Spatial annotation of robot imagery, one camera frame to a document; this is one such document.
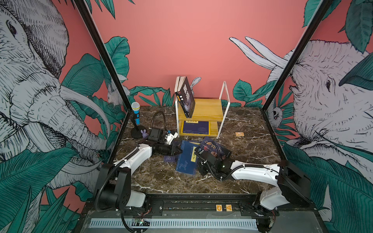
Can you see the dark brown leaning book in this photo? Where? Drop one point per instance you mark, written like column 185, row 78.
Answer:
column 177, row 89

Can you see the black front rail base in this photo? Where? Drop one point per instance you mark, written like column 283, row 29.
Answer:
column 202, row 213

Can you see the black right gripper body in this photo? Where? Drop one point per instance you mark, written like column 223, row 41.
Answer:
column 203, row 170

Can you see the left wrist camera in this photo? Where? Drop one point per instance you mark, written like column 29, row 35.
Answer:
column 169, row 137

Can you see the black microphone stand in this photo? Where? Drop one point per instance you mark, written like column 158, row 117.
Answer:
column 135, row 132

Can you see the left black frame post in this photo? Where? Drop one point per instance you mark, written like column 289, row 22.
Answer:
column 96, row 37

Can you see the black book white characters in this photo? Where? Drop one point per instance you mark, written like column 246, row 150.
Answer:
column 188, row 98

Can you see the yellow book on shelf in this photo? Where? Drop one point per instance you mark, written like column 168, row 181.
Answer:
column 182, row 129

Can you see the small purple rabbit figure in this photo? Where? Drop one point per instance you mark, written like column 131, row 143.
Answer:
column 144, row 133

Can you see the blue book yellow label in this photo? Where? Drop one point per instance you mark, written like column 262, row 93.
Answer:
column 195, row 127

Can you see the white wooden two-tier shelf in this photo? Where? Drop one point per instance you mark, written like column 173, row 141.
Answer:
column 212, row 110

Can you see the dark blue book white label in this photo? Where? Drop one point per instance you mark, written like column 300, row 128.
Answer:
column 187, row 160

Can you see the right black frame post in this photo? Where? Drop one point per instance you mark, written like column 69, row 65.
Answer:
column 307, row 35

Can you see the blue toy microphone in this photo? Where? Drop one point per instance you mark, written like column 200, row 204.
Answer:
column 136, row 107

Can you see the purple portrait book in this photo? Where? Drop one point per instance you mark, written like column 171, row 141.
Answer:
column 171, row 159
column 214, row 148

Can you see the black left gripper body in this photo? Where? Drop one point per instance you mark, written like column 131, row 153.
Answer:
column 166, row 149

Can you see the purple portrait book right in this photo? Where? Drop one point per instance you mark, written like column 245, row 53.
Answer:
column 214, row 148

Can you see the purple portrait book left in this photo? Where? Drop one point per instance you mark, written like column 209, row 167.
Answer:
column 171, row 159

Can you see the black frame post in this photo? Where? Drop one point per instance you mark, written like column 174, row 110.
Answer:
column 96, row 37
column 307, row 35

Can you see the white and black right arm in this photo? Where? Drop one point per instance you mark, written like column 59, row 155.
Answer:
column 290, row 184

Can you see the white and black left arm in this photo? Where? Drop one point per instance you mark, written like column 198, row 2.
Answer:
column 113, row 187

